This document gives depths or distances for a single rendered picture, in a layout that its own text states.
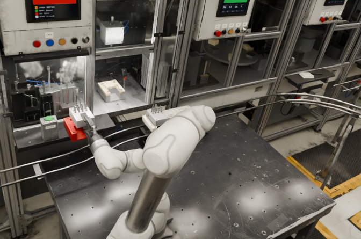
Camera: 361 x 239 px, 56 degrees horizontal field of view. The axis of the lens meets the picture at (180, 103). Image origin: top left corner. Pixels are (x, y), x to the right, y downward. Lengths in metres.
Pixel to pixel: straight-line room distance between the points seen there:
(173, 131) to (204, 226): 0.92
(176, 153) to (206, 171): 1.15
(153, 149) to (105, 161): 0.58
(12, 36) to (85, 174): 0.86
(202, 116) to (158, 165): 0.24
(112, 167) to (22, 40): 0.73
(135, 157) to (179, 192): 0.47
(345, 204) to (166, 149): 2.64
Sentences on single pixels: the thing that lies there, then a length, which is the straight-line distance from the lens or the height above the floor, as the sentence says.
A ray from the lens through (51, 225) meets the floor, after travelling 2.74.
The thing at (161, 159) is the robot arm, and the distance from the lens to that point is 1.05.
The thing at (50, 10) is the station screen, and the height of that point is 1.59.
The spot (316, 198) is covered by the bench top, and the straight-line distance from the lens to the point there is 2.34.
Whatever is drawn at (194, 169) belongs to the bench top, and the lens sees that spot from 2.19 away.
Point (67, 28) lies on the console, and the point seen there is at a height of 1.49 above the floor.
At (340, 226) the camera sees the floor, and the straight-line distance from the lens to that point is 3.30.
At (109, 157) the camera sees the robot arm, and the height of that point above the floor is 1.08.
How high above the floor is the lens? 2.18
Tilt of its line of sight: 33 degrees down
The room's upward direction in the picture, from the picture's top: 10 degrees clockwise
